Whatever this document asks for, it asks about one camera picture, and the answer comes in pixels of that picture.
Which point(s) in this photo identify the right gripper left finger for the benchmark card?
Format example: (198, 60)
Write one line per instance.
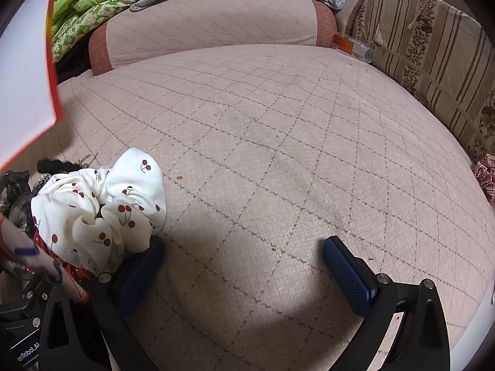
(120, 298)

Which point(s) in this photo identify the white cherry print scrunchie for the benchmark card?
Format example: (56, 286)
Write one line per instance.
(91, 218)

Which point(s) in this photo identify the red white shallow box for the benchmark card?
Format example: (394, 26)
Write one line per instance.
(30, 104)

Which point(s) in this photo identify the pink bolster cushion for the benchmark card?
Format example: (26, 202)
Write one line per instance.
(174, 26)

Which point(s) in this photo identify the red polka dot scrunchie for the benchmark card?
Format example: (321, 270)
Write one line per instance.
(78, 274)

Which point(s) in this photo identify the white marked tube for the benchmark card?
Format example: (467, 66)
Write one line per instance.
(17, 246)

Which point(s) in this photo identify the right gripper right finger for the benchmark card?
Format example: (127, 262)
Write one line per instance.
(421, 342)

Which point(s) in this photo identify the grey furry scrunchie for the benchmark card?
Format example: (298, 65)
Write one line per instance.
(16, 196)

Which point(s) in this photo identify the striped floral sofa cushion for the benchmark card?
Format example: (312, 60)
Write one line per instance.
(442, 56)

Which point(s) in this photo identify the orange clear plastic box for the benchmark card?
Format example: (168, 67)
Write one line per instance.
(353, 47)

